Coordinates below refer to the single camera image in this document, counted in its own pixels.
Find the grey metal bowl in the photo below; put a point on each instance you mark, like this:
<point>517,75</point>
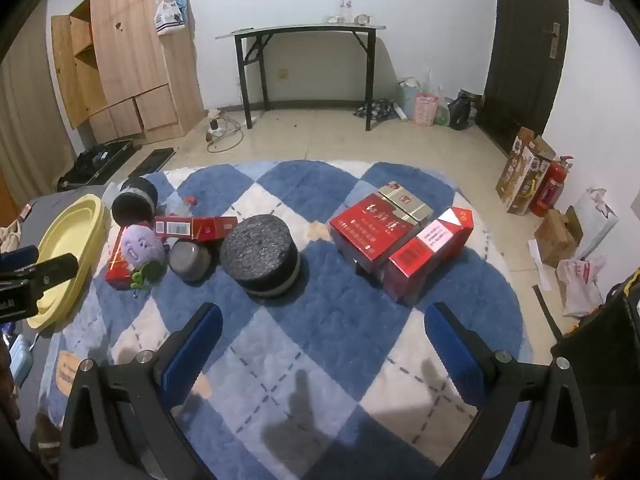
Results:
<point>190,260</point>

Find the dark bag yellow trim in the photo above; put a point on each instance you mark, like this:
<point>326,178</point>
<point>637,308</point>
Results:
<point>600,360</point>

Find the white paper bag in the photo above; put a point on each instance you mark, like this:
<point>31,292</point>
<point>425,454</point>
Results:
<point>597,220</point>

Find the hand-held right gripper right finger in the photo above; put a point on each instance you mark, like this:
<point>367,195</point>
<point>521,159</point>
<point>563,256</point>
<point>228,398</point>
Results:
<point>452,355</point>

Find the clear bottle red cap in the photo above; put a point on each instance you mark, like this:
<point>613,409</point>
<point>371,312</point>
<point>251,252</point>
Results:
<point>182,207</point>

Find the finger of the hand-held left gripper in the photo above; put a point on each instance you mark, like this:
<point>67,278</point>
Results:
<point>17,258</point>
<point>50,270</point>

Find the wall socket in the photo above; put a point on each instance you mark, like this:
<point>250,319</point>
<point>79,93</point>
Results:
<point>284,75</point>

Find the red carton white label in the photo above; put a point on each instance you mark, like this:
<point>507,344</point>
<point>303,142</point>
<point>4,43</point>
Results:
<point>425,255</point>

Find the blue checked rug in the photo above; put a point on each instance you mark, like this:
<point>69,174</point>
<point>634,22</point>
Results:
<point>325,330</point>

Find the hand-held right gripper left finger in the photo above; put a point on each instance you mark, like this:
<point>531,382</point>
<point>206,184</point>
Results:
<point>197,347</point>

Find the red barcode carton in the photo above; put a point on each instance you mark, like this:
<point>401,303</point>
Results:
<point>200,227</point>

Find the black cloth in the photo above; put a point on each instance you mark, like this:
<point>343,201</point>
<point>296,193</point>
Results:
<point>375,110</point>

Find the black case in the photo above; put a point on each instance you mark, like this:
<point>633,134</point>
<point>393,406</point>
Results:
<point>95,165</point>

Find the brown paper bag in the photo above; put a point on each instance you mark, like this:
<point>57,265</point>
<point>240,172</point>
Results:
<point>555,240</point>

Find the purple plush toy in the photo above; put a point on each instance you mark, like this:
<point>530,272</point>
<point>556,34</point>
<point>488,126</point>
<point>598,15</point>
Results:
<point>142,250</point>

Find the yellow plastic basin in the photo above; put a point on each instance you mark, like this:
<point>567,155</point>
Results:
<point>60,240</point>

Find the colourful cardboard box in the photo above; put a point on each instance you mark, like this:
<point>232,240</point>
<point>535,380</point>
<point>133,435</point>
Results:
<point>522,175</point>

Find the hanging white plastic bag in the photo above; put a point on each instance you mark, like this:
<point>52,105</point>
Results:
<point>169,15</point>

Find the silver gold carton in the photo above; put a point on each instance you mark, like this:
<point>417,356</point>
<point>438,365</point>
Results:
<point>410,205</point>

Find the red and silver carton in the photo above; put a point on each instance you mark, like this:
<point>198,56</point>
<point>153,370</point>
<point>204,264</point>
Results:
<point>365,235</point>

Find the light blue bin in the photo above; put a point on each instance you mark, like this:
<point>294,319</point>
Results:
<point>408,94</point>

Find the small clear bottle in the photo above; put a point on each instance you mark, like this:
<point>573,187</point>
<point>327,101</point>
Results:
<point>346,11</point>

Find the wooden wardrobe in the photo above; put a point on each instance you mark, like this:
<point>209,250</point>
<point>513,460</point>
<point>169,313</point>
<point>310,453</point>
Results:
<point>130,35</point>

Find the black folding table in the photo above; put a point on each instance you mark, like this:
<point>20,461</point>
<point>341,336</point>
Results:
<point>300,30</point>

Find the beige clothes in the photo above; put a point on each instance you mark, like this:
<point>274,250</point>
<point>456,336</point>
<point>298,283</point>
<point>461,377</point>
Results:
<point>10,237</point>

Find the red fire extinguisher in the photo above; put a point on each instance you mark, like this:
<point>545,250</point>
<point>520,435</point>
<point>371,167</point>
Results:
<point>547,190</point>

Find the grey bed sheet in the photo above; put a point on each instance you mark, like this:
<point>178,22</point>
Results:
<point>45,210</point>

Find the pink bag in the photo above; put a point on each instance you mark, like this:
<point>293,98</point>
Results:
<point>426,109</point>

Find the light blue power bank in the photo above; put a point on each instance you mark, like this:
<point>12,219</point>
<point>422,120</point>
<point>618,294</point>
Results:
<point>21,360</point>

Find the white red printed plastic bag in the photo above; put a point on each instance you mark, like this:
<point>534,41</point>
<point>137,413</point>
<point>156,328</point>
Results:
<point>580,285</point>

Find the large black foam cylinder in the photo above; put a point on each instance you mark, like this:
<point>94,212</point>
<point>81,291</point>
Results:
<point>260,255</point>

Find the black bag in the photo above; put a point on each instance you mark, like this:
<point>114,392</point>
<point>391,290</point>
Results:
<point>462,110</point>

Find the beige curtain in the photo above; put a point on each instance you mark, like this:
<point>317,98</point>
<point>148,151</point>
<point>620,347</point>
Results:
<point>30,120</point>

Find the dark door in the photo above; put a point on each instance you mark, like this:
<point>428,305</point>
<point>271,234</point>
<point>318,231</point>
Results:
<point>525,35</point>

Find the black mat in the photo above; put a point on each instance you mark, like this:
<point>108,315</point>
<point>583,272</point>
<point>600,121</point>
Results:
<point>152,161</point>

